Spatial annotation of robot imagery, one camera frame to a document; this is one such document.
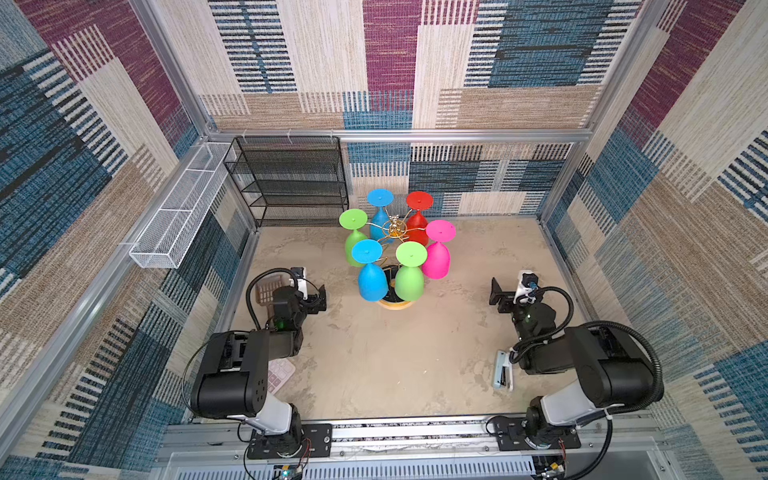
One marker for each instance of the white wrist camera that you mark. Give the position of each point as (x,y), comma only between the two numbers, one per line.
(528,284)
(301,282)

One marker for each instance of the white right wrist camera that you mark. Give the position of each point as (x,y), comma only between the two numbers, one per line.
(528,284)

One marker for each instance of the pink wine glass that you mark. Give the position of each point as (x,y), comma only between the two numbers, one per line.
(437,265)

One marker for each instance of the black wire shelf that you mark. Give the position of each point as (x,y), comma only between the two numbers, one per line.
(290,181)

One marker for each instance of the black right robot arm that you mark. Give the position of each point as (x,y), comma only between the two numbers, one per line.
(617,370)

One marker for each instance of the blue wine glass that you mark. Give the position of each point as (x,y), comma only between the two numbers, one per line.
(372,281)
(380,199)

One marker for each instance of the green back wine glass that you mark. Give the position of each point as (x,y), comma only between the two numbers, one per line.
(353,220)

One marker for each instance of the blue front wine glass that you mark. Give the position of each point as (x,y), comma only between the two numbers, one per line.
(372,281)

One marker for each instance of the white mesh wall basket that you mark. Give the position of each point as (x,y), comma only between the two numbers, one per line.
(165,241)

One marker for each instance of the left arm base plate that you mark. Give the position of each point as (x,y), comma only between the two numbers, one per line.
(308,441)

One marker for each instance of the blue back wine glass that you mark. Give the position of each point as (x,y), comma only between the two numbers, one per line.
(380,199)

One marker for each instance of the silver stapler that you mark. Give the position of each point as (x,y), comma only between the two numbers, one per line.
(503,377)

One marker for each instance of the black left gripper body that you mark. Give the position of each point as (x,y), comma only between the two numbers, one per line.
(314,297)

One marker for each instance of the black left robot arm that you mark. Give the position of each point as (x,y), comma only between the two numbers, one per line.
(232,382)

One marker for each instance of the green front wine glass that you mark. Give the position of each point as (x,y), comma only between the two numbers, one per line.
(409,280)

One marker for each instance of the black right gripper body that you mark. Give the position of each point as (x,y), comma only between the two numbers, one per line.
(504,298)

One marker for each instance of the green wine glass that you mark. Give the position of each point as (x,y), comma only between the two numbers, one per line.
(353,220)
(409,280)

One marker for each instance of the aluminium mounting rail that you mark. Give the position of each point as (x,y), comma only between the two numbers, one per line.
(431,447)

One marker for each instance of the red wine glass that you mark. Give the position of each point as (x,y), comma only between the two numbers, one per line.
(416,222)

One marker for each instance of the gold wine glass rack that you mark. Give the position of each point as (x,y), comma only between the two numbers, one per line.
(395,235)

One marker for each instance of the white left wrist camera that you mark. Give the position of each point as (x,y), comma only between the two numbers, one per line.
(301,282)

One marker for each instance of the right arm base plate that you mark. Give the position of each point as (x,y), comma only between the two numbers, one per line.
(517,433)

